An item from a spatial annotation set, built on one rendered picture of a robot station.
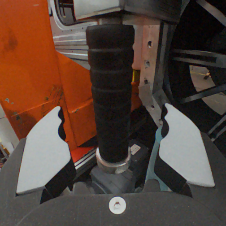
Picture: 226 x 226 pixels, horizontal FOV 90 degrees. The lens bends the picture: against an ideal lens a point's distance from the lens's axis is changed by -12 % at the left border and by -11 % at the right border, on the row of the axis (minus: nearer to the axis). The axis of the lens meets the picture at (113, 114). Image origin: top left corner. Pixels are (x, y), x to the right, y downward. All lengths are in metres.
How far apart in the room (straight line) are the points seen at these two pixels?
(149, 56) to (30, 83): 0.29
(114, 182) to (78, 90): 0.37
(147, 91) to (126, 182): 0.36
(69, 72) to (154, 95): 0.26
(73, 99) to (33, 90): 0.14
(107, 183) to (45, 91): 0.40
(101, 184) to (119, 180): 0.08
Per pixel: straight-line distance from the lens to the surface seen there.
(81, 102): 0.46
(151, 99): 0.34
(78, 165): 0.80
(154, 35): 0.32
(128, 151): 0.16
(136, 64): 0.62
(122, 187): 0.54
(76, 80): 0.43
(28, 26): 0.35
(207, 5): 0.40
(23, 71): 0.35
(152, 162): 0.27
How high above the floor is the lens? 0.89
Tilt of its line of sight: 33 degrees down
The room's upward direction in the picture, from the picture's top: 1 degrees counter-clockwise
